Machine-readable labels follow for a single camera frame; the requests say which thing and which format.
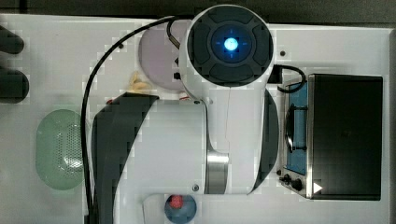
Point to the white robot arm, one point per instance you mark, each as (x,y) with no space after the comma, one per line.
(153,157)

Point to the blue bowl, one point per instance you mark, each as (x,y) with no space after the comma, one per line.
(184,215)

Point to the green oval strainer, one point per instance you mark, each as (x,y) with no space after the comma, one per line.
(58,154)

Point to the black toaster oven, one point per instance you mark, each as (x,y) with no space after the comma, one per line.
(332,137)

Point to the yellow banana peel toy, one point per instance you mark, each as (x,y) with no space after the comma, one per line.
(136,85)

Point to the lilac round plate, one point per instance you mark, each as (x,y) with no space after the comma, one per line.
(158,56)

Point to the red fruit in bowl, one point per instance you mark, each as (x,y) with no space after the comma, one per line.
(176,202)

